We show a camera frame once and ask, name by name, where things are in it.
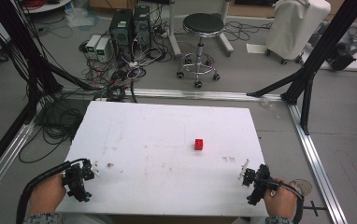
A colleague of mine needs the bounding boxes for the white table frame legs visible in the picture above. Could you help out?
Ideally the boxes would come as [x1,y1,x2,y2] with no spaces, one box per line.
[166,0,236,59]

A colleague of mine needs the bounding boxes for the dark grey machine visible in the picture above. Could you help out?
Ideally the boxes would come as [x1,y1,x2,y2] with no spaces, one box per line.
[325,33,357,72]

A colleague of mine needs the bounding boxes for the black computer tower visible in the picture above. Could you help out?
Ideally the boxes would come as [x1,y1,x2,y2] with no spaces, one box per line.
[108,8,136,63]
[133,5,152,50]

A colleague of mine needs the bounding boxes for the white round table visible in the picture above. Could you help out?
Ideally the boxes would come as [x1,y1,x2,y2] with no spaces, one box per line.
[20,0,73,15]

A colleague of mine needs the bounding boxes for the tangle of floor cables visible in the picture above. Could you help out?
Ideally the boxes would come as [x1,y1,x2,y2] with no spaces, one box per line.
[19,6,180,164]

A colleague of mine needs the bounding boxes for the black frame post with cables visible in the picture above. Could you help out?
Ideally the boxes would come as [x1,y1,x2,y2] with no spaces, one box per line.
[0,0,100,125]

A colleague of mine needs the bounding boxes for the person's left hand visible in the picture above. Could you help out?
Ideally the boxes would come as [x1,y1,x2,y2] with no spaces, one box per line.
[26,173,67,217]

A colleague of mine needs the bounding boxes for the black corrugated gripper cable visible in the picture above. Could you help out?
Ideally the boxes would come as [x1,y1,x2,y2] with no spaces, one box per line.
[15,158,90,224]

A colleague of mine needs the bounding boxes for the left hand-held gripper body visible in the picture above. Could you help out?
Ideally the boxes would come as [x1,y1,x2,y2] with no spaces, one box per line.
[62,158,95,203]

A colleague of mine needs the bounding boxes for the clear plastic bag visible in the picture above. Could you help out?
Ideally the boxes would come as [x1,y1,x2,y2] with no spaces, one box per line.
[64,5,101,30]

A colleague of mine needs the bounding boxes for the black round swivel stool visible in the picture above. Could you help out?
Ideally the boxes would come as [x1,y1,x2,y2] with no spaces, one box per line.
[176,12,226,90]

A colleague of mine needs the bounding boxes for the white covered cart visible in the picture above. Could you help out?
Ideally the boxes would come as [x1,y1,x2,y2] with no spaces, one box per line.
[264,0,332,65]

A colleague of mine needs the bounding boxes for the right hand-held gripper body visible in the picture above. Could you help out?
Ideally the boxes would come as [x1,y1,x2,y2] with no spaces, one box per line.
[241,163,278,206]

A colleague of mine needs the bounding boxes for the grey round floor disc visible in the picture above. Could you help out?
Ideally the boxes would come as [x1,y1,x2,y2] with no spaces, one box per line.
[292,178,314,197]

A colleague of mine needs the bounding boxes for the long aluminium floor rail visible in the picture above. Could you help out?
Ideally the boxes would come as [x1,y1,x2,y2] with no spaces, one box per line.
[60,87,284,103]

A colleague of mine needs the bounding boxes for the black frame post with braces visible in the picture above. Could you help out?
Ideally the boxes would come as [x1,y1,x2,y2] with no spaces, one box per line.
[247,0,357,136]

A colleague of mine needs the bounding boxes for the person's right hand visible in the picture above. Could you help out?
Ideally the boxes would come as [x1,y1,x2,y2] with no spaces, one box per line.
[263,178,299,218]

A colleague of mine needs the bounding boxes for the white power supply unit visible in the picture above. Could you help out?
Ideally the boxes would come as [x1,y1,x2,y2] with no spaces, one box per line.
[94,36,111,63]
[85,34,102,59]

